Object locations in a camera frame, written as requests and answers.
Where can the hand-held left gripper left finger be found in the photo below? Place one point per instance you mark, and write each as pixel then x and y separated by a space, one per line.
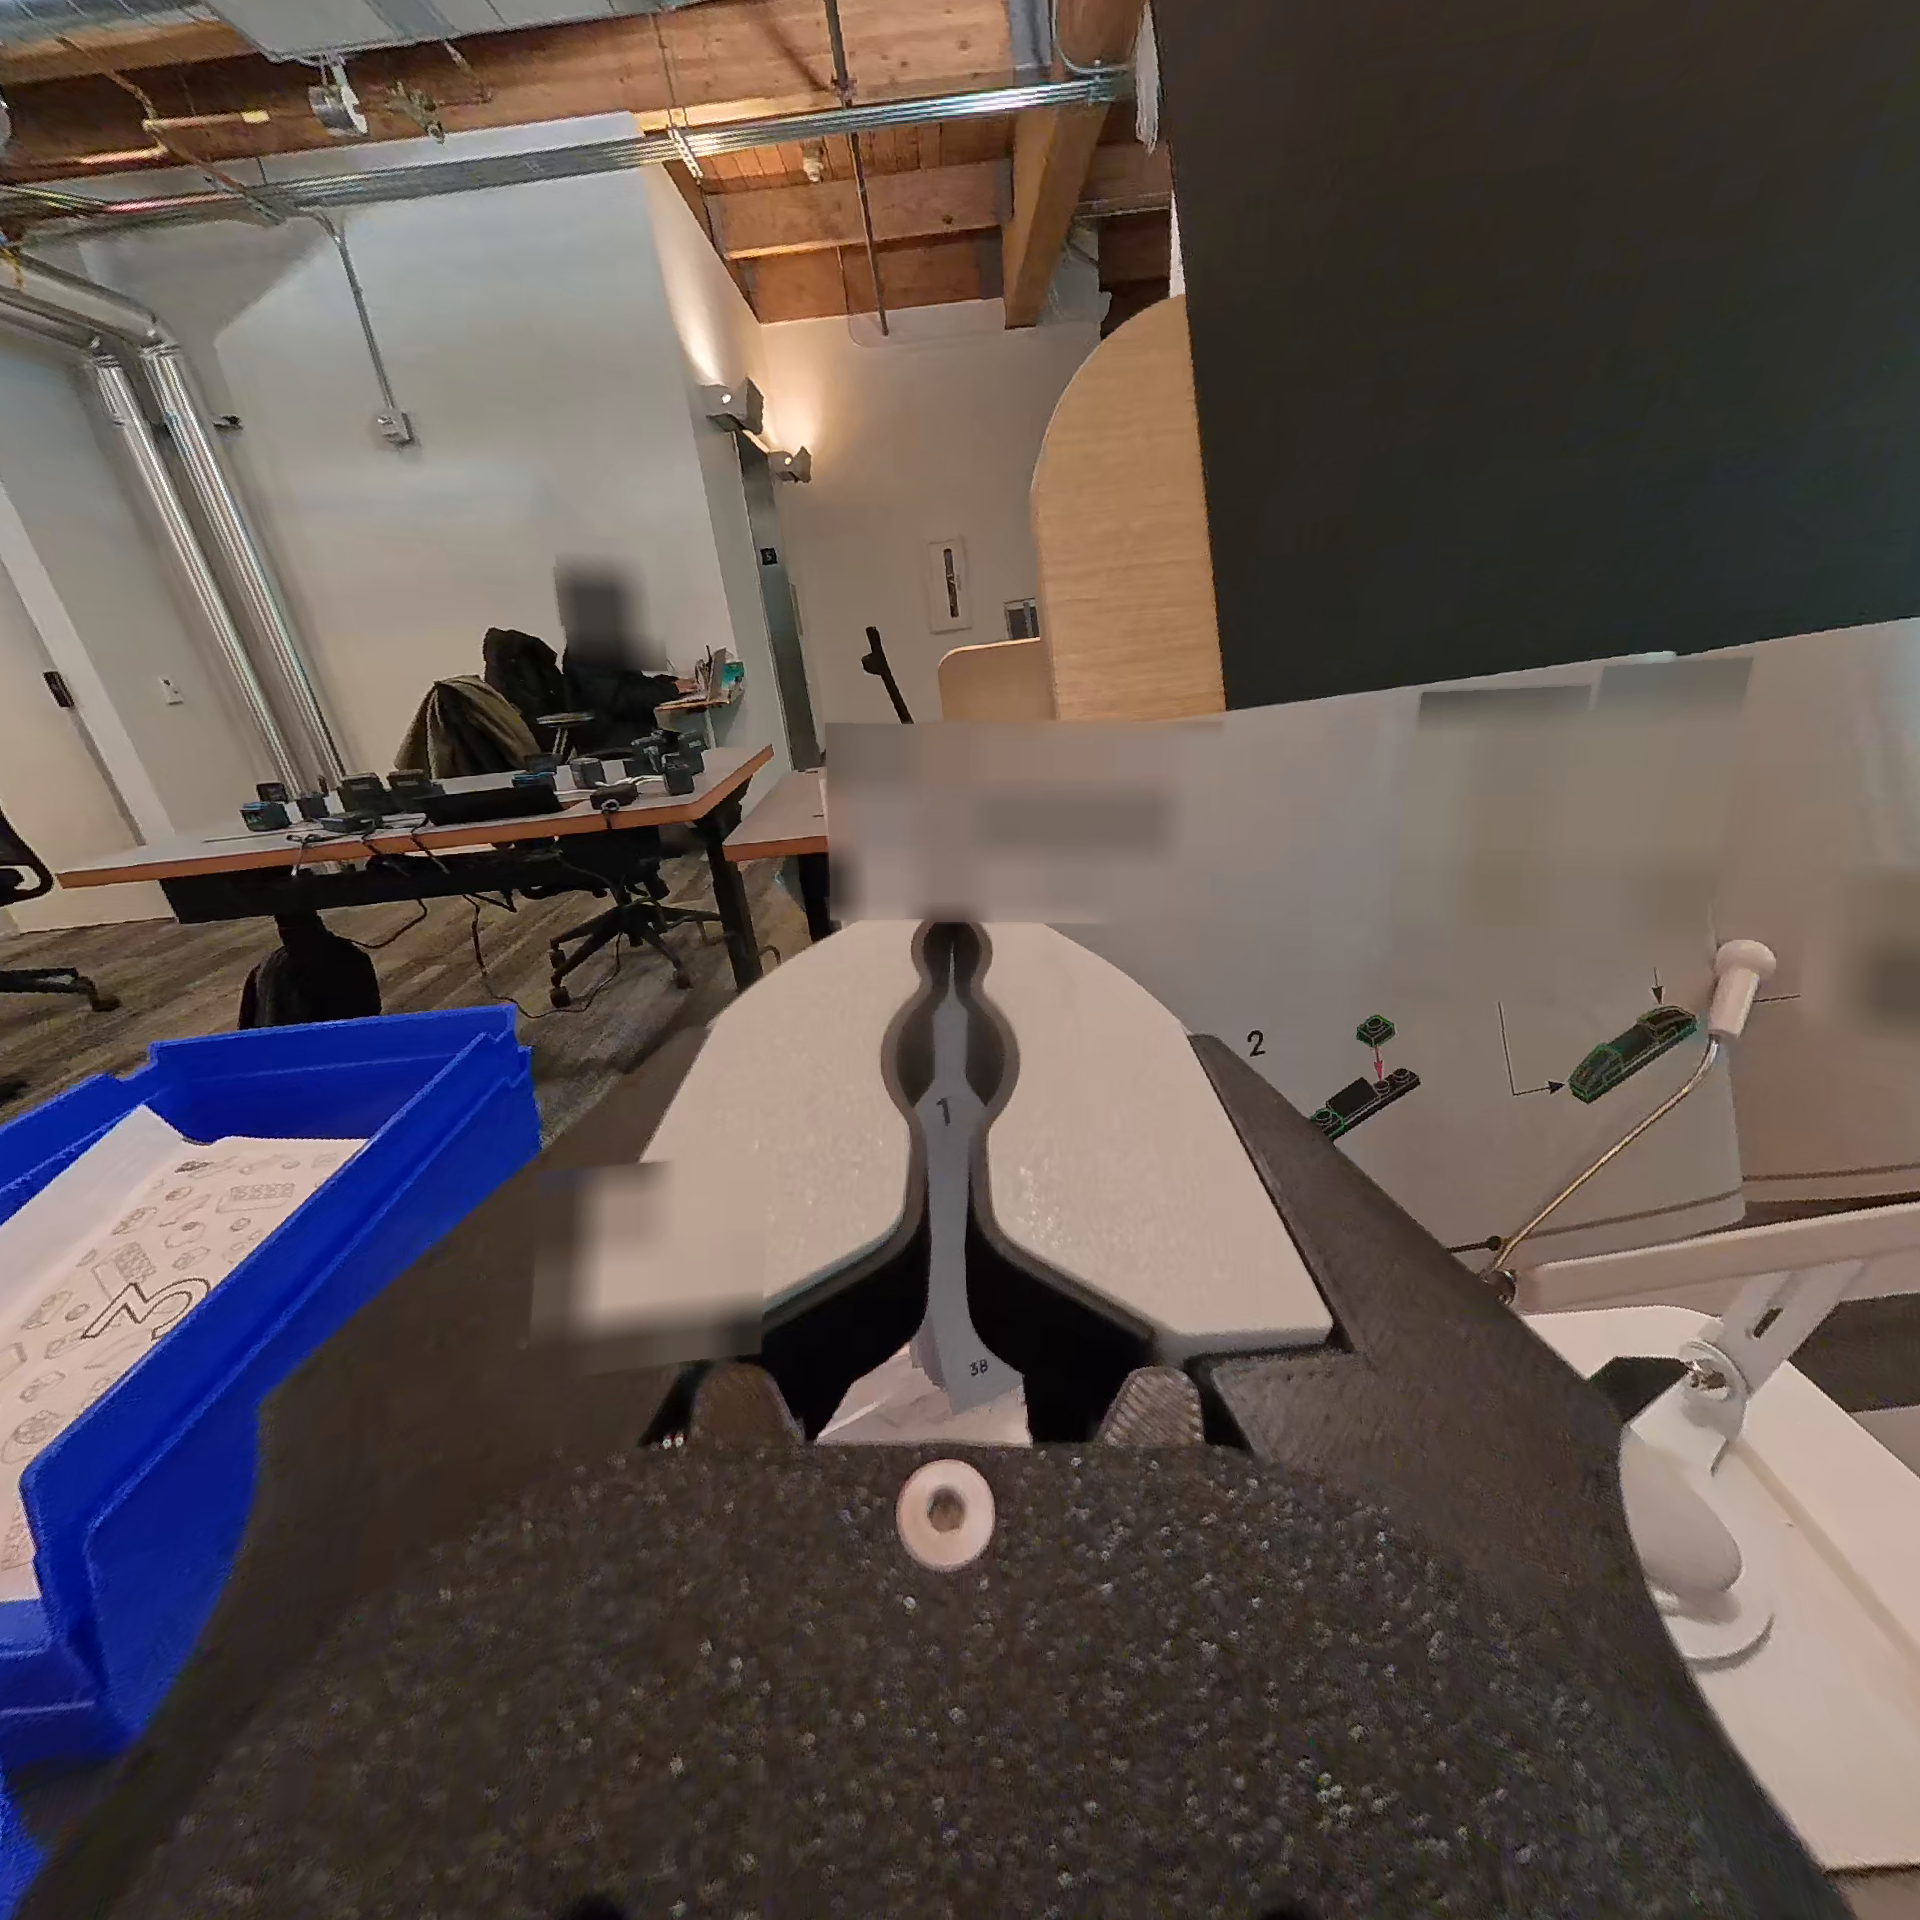
pixel 810 1079

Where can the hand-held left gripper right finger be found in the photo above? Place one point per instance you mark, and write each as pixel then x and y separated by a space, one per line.
pixel 1142 1184

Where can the black office chair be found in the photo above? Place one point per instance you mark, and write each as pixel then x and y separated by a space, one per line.
pixel 630 914

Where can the grey office table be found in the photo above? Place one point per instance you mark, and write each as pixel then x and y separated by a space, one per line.
pixel 674 786

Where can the open instruction booklet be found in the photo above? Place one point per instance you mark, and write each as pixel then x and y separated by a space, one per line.
pixel 1501 974

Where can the olive jacket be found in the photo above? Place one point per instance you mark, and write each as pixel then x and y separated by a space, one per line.
pixel 464 728

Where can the black backpack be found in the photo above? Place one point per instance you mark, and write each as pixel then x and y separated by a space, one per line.
pixel 306 974

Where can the row of small black devices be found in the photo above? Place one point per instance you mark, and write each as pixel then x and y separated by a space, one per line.
pixel 359 786

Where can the stack of nested blue bins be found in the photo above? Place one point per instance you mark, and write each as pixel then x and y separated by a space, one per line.
pixel 301 1275

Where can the printed white paper bag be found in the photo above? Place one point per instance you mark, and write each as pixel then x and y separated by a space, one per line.
pixel 135 1275

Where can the white book stand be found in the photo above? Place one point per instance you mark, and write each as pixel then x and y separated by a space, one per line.
pixel 1815 1483

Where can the framed wall picture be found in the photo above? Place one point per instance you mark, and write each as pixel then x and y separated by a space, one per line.
pixel 950 585

